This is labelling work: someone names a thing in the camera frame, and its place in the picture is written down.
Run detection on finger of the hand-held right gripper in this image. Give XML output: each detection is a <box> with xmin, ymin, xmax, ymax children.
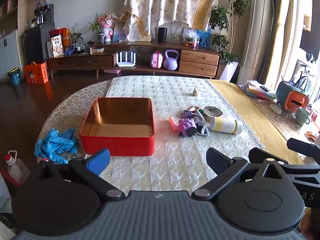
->
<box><xmin>287</xmin><ymin>138</ymin><xmax>320</xmax><ymax>153</ymax></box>
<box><xmin>249</xmin><ymin>147</ymin><xmax>320</xmax><ymax>188</ymax></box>

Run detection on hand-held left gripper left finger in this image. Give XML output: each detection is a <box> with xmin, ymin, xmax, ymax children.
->
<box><xmin>37</xmin><ymin>148</ymin><xmax>125</xmax><ymax>202</ymax></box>

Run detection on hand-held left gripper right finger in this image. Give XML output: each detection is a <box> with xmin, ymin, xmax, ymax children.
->
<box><xmin>191</xmin><ymin>147</ymin><xmax>292</xmax><ymax>201</ymax></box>

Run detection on red tin box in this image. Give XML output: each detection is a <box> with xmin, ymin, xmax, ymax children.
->
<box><xmin>79</xmin><ymin>97</ymin><xmax>155</xmax><ymax>157</ymax></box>

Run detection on white bottle with yellow label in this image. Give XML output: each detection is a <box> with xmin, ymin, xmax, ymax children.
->
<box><xmin>209</xmin><ymin>116</ymin><xmax>243</xmax><ymax>135</ymax></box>

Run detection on white sunglasses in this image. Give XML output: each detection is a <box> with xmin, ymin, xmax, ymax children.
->
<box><xmin>191</xmin><ymin>109</ymin><xmax>210</xmax><ymax>137</ymax></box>

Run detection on purple ridged toy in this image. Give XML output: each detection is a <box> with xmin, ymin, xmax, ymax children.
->
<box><xmin>178</xmin><ymin>118</ymin><xmax>198</xmax><ymax>137</ymax></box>

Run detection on round metal dish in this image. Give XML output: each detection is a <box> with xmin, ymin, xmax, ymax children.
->
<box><xmin>202</xmin><ymin>106</ymin><xmax>223</xmax><ymax>117</ymax></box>

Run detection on pink toy bottle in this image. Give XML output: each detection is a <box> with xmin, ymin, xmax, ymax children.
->
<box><xmin>169</xmin><ymin>116</ymin><xmax>179</xmax><ymax>132</ymax></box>

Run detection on green mug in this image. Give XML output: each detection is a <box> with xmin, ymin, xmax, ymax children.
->
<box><xmin>295</xmin><ymin>107</ymin><xmax>312</xmax><ymax>126</ymax></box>

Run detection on small white plate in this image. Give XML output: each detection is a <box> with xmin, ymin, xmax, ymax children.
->
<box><xmin>269</xmin><ymin>103</ymin><xmax>284</xmax><ymax>114</ymax></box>

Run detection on yellow table runner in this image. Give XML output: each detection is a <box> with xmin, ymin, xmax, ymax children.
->
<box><xmin>209</xmin><ymin>79</ymin><xmax>304</xmax><ymax>165</ymax></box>

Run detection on blue rubber gloves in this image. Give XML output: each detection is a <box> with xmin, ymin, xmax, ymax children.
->
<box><xmin>34</xmin><ymin>127</ymin><xmax>80</xmax><ymax>164</ymax></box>

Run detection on teal orange box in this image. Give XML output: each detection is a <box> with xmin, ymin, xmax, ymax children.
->
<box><xmin>276</xmin><ymin>81</ymin><xmax>313</xmax><ymax>113</ymax></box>

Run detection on stack of folded cloths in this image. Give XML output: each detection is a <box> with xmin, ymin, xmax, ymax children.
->
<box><xmin>239</xmin><ymin>80</ymin><xmax>278</xmax><ymax>101</ymax></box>

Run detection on beige lace tablecloth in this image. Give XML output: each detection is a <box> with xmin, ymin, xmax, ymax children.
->
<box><xmin>37</xmin><ymin>79</ymin><xmax>313</xmax><ymax>164</ymax></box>

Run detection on clear oil bottle red cap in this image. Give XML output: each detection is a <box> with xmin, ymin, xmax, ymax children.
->
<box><xmin>4</xmin><ymin>150</ymin><xmax>31</xmax><ymax>184</ymax></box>

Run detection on wooden TV cabinet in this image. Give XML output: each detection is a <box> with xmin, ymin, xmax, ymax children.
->
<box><xmin>45</xmin><ymin>41</ymin><xmax>222</xmax><ymax>79</ymax></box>

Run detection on beige window curtain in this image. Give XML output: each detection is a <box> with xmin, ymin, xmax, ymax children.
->
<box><xmin>260</xmin><ymin>0</ymin><xmax>304</xmax><ymax>90</ymax></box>

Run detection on white router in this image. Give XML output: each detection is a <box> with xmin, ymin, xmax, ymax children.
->
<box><xmin>116</xmin><ymin>51</ymin><xmax>137</xmax><ymax>67</ymax></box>

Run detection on purple kettlebell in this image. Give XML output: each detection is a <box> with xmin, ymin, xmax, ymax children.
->
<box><xmin>164</xmin><ymin>49</ymin><xmax>179</xmax><ymax>71</ymax></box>

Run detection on white standing air conditioner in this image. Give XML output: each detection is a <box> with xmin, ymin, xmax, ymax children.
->
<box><xmin>237</xmin><ymin>0</ymin><xmax>274</xmax><ymax>85</ymax></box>

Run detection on pink toy case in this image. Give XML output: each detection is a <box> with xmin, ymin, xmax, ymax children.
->
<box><xmin>150</xmin><ymin>50</ymin><xmax>164</xmax><ymax>68</ymax></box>

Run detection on teal bin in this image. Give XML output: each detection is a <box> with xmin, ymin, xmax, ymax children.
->
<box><xmin>7</xmin><ymin>67</ymin><xmax>22</xmax><ymax>86</ymax></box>

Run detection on white cereal box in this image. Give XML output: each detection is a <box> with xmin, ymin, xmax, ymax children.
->
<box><xmin>51</xmin><ymin>36</ymin><xmax>64</xmax><ymax>57</ymax></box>

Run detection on blue picture card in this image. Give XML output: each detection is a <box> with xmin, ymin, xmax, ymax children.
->
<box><xmin>197</xmin><ymin>29</ymin><xmax>211</xmax><ymax>48</ymax></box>

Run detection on potted orchid plant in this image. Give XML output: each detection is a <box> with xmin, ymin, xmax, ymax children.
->
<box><xmin>87</xmin><ymin>12</ymin><xmax>107</xmax><ymax>44</ymax></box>

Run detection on clear plastic bag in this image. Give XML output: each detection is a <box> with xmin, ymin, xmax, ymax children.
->
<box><xmin>182</xmin><ymin>29</ymin><xmax>199</xmax><ymax>48</ymax></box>

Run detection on small potted plant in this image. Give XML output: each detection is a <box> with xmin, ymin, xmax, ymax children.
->
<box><xmin>68</xmin><ymin>22</ymin><xmax>85</xmax><ymax>49</ymax></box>

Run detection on picture book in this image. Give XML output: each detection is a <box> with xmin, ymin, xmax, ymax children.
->
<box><xmin>112</xmin><ymin>21</ymin><xmax>127</xmax><ymax>42</ymax></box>

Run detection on black mini fridge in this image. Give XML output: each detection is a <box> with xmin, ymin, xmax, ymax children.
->
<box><xmin>24</xmin><ymin>22</ymin><xmax>57</xmax><ymax>65</ymax></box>

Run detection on black speaker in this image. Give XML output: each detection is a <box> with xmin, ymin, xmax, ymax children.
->
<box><xmin>157</xmin><ymin>27</ymin><xmax>167</xmax><ymax>43</ymax></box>

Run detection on tall potted tree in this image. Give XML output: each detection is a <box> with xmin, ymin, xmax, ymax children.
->
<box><xmin>209</xmin><ymin>0</ymin><xmax>250</xmax><ymax>82</ymax></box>

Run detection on black coffee machine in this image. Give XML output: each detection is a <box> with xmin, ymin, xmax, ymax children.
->
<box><xmin>34</xmin><ymin>4</ymin><xmax>54</xmax><ymax>25</ymax></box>

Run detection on patterned hanging cloth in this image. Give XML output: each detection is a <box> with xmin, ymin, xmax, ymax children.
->
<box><xmin>124</xmin><ymin>0</ymin><xmax>222</xmax><ymax>42</ymax></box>

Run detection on grey wall cabinets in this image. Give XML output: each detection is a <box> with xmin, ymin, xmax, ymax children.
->
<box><xmin>0</xmin><ymin>29</ymin><xmax>20</xmax><ymax>80</ymax></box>

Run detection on wooden wall shelf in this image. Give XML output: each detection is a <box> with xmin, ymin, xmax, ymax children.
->
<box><xmin>0</xmin><ymin>0</ymin><xmax>19</xmax><ymax>34</ymax></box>

